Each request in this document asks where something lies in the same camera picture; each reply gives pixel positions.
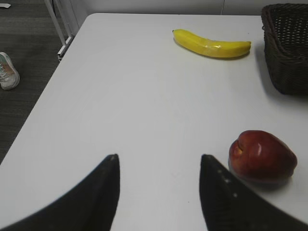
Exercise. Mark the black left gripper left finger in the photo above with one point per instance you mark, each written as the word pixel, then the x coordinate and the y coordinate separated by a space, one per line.
pixel 89 206

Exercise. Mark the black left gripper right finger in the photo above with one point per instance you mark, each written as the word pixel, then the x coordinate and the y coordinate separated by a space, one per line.
pixel 228 205

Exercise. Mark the dark woven plastic basket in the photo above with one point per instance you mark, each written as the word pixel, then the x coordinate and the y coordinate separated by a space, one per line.
pixel 286 46

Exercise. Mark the red apple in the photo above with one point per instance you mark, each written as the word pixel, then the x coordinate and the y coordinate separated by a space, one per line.
pixel 259 156

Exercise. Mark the white sneaker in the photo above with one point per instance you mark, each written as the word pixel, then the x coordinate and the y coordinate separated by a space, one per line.
pixel 9 77

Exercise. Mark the yellow banana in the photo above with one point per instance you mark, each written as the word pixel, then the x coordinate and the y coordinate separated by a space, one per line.
pixel 211 48

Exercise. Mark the white metal frame leg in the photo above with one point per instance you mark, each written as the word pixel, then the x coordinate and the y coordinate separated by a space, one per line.
pixel 60 19

